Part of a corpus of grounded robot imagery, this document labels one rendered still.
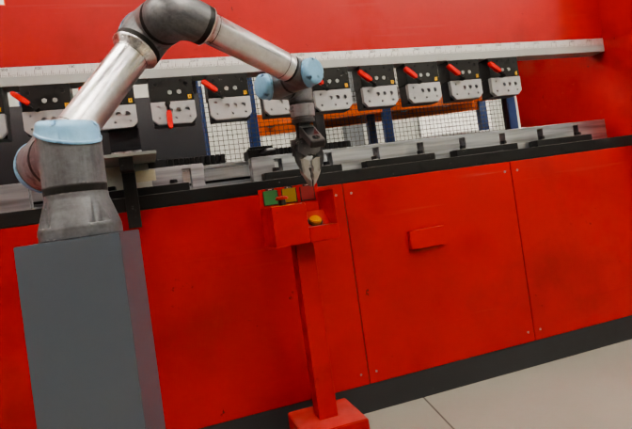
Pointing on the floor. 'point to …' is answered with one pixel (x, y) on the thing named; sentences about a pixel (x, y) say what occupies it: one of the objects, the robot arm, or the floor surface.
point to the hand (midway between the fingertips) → (312, 182)
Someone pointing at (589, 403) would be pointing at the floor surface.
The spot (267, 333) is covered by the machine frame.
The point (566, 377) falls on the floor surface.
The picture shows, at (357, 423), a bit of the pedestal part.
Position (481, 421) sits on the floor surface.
